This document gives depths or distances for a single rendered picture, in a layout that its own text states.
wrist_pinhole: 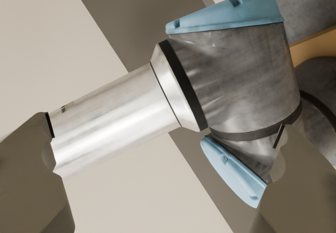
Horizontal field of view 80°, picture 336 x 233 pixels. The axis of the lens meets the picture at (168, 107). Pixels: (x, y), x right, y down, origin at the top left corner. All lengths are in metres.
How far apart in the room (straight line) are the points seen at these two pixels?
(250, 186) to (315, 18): 0.34
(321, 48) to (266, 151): 0.23
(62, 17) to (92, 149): 1.58
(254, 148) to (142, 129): 0.16
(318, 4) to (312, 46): 0.07
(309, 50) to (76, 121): 0.44
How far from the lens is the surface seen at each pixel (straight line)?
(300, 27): 0.53
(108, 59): 1.66
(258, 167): 0.33
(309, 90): 0.42
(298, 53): 0.51
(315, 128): 0.39
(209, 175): 1.76
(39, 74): 1.78
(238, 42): 0.26
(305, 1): 0.51
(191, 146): 1.66
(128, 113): 0.27
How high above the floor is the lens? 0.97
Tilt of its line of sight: 7 degrees down
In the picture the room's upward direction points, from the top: 123 degrees counter-clockwise
